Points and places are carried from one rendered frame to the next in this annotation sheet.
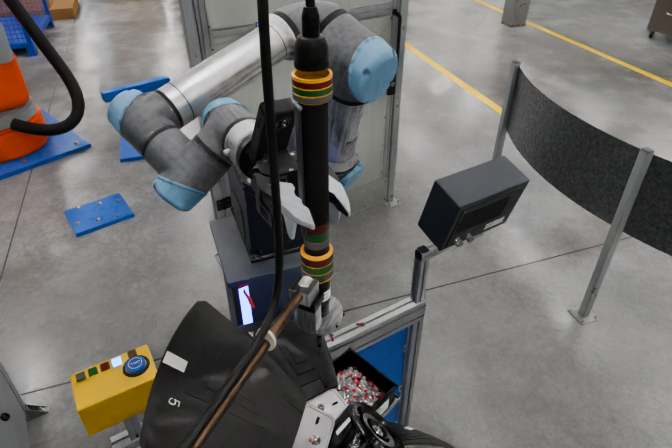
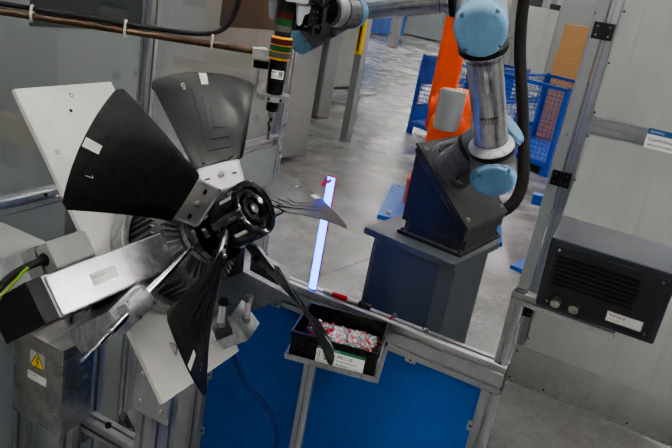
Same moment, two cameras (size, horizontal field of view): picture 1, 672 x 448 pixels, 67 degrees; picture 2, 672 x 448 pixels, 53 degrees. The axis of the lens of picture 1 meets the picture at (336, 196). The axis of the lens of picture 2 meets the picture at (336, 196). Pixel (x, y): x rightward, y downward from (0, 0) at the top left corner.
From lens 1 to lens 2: 124 cm
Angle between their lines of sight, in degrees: 52
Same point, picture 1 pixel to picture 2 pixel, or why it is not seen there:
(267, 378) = (233, 128)
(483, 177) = (620, 242)
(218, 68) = not seen: outside the picture
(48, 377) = not seen: hidden behind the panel
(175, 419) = (175, 90)
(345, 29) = not seen: outside the picture
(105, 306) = not seen: hidden behind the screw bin
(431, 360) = not seen: outside the picture
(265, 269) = (398, 238)
